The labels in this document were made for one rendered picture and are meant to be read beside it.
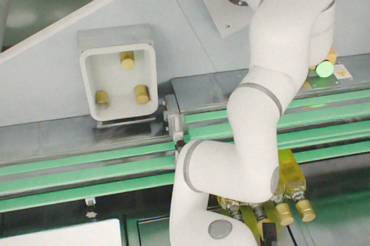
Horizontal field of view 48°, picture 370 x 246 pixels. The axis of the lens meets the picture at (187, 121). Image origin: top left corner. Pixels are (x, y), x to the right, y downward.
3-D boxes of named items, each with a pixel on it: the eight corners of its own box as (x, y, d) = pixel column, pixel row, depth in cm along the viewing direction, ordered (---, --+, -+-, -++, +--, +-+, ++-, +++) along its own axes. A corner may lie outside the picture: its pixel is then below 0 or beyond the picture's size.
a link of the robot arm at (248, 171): (214, 81, 69) (165, 142, 61) (289, 84, 59) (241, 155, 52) (242, 141, 76) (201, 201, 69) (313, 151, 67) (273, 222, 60)
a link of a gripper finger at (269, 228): (277, 250, 94) (274, 224, 99) (280, 243, 92) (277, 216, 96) (263, 249, 94) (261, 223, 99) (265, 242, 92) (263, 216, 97)
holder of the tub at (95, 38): (95, 112, 119) (96, 132, 113) (77, 30, 99) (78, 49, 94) (154, 104, 121) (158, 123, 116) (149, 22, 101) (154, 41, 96)
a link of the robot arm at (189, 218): (299, 233, 72) (229, 213, 82) (268, 136, 62) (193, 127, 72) (252, 313, 63) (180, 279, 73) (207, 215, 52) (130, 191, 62)
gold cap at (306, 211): (293, 208, 106) (300, 223, 103) (296, 200, 104) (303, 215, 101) (307, 205, 107) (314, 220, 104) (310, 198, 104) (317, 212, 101)
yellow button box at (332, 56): (297, 61, 121) (307, 77, 116) (303, 40, 115) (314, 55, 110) (319, 58, 122) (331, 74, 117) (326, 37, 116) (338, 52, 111)
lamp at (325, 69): (313, 73, 115) (317, 80, 113) (317, 60, 112) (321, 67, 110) (328, 71, 116) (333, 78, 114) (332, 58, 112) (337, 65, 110)
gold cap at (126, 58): (118, 48, 103) (119, 59, 100) (132, 47, 103) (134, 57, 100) (119, 60, 105) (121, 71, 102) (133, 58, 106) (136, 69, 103)
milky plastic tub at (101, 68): (91, 100, 114) (92, 122, 109) (76, 30, 98) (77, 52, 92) (153, 92, 117) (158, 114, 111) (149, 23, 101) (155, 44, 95)
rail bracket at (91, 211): (85, 187, 121) (87, 227, 112) (81, 172, 116) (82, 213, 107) (99, 185, 122) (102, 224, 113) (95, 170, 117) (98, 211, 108)
